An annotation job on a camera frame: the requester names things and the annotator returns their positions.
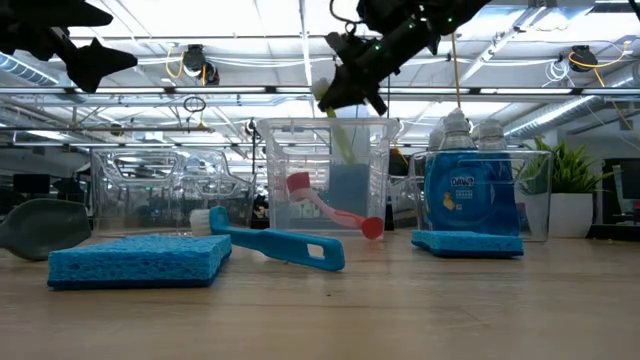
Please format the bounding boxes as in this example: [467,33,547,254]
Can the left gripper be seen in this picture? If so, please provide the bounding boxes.
[0,0,139,94]

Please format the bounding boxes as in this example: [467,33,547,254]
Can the green dish brush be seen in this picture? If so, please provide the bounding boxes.
[309,76,360,167]

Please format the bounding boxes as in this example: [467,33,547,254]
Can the grey dish brush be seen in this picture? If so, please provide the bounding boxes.
[0,197,93,262]

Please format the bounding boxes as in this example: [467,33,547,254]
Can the green plant in white pot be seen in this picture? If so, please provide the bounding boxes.
[517,137,616,239]

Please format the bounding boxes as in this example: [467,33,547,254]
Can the blue dish soap bottle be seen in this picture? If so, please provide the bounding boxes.
[423,107,501,237]
[474,118,521,237]

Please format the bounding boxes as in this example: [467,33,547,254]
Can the red dish brush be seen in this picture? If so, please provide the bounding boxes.
[284,171,386,241]

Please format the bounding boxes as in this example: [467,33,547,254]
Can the blue dish brush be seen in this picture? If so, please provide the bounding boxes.
[189,205,347,273]

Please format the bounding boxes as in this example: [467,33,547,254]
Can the deep clear plastic bin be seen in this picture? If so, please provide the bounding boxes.
[256,116,402,237]

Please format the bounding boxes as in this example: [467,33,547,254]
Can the black monitor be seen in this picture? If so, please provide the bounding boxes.
[602,158,640,226]

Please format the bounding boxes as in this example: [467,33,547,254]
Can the yellow hanging cable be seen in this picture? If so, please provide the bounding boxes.
[449,29,464,110]

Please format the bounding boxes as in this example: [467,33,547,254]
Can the black ceiling cord reel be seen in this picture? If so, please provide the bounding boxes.
[180,43,221,87]
[568,44,600,75]

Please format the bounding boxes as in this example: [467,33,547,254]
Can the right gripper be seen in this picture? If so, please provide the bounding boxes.
[316,16,434,118]

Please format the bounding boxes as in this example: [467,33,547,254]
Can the shallow clear plastic tray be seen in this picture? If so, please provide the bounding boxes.
[89,145,257,237]
[409,148,554,244]

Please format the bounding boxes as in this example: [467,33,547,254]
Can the blue sponge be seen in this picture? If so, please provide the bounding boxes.
[46,233,234,292]
[410,229,525,260]

